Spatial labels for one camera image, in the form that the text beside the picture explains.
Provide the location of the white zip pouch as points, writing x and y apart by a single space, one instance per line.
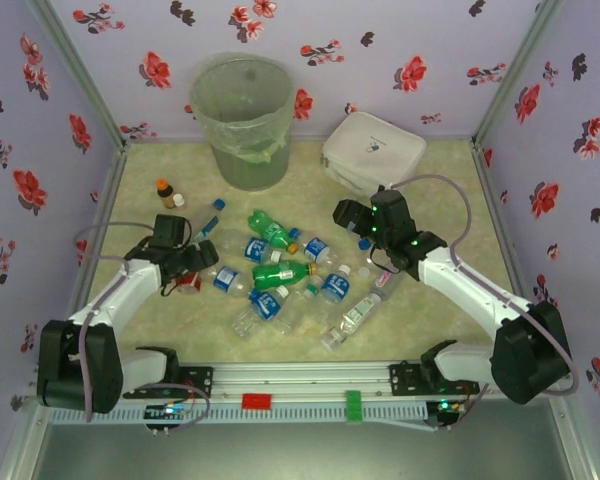
375 145

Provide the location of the green bottle white label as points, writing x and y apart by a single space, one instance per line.
275 275

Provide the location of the translucent grey waste bin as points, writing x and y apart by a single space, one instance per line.
250 172

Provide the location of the small clear bottle blue cap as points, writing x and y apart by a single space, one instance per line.
364 244

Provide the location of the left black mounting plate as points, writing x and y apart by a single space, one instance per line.
195 382

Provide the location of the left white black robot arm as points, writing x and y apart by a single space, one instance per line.
130 285

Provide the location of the clear bottle green white cap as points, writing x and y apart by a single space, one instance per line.
292 315

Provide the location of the clear bottle green label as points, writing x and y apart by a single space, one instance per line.
357 315

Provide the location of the small clear bottle white cap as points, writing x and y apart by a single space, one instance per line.
363 272

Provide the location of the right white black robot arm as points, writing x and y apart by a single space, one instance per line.
460 280

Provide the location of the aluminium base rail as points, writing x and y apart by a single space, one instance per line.
300 382

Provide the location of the green plastic block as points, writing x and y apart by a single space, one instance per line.
354 406

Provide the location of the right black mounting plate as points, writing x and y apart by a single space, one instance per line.
405 380

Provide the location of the left circuit board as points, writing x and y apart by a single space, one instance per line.
167 411

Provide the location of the brown bottle orange cap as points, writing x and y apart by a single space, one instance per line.
166 197

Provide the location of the aluminium side rail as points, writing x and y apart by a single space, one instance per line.
495 200
111 175

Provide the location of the red plastic block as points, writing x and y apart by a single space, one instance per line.
257 402

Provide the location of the right circuit board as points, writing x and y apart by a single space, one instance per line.
447 407

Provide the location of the clear bottle red label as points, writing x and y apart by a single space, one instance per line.
189 285

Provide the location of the aluminium frame post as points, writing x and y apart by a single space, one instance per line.
22 440
62 40
513 75
577 445

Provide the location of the green plastic bottle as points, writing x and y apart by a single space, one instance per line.
267 227

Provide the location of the circuit board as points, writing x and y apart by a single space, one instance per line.
447 407
167 411

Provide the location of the green plastic bin liner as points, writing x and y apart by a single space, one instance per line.
240 140

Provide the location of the clear bottle pink label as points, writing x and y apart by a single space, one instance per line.
386 287

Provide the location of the black mounting plate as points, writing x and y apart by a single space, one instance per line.
405 380
195 382

